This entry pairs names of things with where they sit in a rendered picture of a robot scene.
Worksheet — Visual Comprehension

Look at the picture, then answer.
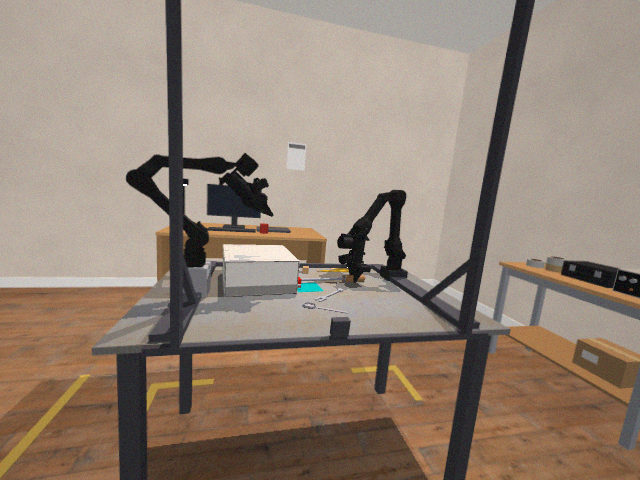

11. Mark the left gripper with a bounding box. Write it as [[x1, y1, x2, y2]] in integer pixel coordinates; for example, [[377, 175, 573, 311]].
[[234, 181, 274, 217]]

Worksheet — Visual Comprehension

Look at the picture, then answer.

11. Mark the dark grey metal frame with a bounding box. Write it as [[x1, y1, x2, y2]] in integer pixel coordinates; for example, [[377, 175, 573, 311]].
[[165, 0, 535, 348]]

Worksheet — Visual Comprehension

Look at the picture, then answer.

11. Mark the grey combination wrench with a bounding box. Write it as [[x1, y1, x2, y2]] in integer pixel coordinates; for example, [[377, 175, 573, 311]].
[[315, 288, 344, 302]]

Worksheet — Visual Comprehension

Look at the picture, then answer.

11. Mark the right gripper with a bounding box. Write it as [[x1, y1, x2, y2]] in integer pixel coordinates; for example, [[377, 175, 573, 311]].
[[345, 249, 371, 283]]

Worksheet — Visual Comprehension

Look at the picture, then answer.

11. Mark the white box-shaped cabinet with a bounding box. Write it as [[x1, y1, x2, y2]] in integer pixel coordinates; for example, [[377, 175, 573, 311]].
[[222, 245, 299, 297]]

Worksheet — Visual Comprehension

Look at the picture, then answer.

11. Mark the grey spoon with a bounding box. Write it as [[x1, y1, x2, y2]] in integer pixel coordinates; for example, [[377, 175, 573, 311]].
[[303, 302, 340, 312]]

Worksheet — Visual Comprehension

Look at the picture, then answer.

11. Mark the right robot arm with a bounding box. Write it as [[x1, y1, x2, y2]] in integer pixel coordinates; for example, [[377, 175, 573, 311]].
[[337, 190, 407, 271]]

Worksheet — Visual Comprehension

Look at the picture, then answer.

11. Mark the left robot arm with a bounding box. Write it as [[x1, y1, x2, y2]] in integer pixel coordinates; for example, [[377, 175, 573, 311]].
[[126, 153, 269, 267]]

